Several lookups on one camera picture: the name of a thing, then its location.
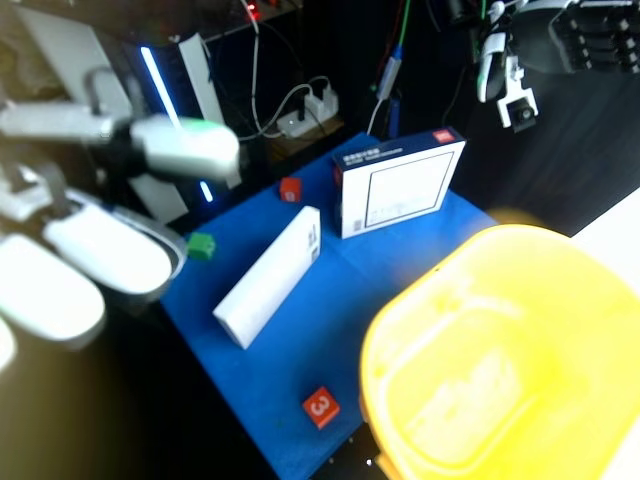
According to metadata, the computer case with blue light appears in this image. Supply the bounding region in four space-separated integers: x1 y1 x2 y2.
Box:
12 4 242 226

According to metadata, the long white box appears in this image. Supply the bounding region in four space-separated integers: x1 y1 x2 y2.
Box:
212 204 322 350

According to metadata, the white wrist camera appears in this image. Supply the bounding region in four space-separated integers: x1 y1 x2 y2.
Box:
496 55 541 134

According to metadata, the yellow plastic tub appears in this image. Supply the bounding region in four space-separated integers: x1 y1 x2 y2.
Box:
358 207 640 480

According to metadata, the white power strip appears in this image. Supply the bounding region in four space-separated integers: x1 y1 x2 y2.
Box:
276 82 341 139

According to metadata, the red cube number three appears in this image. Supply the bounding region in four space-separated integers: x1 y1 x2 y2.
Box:
301 385 342 430

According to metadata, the green cube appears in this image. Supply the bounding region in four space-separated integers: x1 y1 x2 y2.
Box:
186 232 217 261

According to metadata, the white adapter with cable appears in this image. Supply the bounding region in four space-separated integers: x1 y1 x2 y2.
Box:
366 43 404 137

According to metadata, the white square box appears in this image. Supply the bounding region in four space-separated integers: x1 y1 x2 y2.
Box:
332 127 467 240

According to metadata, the blue table cloth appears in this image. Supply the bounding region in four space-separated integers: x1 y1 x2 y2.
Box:
159 130 501 480

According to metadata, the red cube number eight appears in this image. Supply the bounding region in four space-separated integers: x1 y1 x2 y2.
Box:
278 176 303 204

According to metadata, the brown wooden board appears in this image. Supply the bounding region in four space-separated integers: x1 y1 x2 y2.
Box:
264 117 346 161

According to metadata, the thin white cable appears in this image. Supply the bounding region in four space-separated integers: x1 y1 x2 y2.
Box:
238 0 281 140

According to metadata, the green cable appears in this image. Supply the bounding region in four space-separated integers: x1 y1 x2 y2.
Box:
394 0 412 49

